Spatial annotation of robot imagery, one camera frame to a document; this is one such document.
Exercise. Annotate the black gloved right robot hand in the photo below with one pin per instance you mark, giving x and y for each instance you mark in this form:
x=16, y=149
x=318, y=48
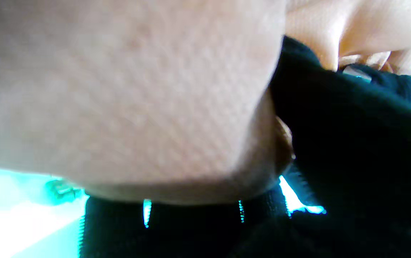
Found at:
x=352, y=161

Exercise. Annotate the red shirt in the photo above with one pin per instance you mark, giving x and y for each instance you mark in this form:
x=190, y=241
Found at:
x=119, y=89

